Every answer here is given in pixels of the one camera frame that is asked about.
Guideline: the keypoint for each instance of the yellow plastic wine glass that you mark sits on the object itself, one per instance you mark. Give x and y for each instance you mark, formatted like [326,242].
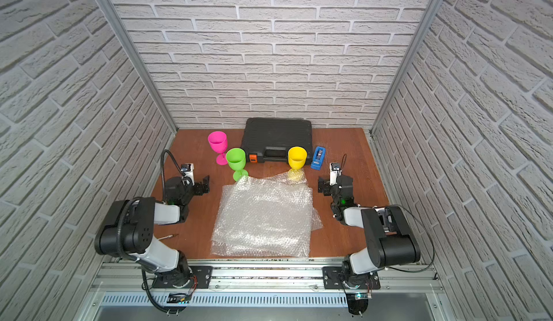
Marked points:
[296,159]

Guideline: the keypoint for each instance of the bubble wrap stack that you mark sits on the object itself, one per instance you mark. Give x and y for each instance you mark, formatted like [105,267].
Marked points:
[259,234]

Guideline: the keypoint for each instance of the green plastic wine glass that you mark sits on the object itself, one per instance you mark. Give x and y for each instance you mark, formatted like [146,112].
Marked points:
[236,158]

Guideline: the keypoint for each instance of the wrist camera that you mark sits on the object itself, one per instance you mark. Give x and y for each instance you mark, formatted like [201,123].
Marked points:
[335,172]
[187,171]

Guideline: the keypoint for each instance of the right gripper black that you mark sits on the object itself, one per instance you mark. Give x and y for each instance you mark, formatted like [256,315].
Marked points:
[326,186]

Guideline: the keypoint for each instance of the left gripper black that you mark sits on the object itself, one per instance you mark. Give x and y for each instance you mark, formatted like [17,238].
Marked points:
[199,186]

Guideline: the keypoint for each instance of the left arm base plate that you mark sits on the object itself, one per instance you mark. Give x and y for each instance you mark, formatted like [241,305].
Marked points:
[195,276]

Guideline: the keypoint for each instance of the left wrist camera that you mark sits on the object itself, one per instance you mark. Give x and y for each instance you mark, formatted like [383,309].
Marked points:
[187,171]

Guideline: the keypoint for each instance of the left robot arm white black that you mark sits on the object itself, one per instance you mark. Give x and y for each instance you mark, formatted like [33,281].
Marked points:
[127,231]

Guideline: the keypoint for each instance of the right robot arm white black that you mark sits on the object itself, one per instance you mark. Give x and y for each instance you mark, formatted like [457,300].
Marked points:
[388,236]

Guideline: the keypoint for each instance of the blue tape dispenser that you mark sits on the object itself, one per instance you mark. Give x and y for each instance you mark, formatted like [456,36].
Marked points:
[318,158]

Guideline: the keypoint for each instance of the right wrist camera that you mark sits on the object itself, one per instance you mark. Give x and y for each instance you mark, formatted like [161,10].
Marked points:
[335,172]

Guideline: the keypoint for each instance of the pink plastic wine glass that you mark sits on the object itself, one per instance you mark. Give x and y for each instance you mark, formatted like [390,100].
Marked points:
[219,143]

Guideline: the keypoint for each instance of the black plastic tool case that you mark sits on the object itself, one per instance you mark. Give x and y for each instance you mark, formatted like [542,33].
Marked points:
[269,139]

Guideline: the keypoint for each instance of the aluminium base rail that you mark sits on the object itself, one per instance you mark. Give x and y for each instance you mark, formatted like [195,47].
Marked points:
[260,283]

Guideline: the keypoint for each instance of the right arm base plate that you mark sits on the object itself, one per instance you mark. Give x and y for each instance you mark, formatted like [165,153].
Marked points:
[334,277]

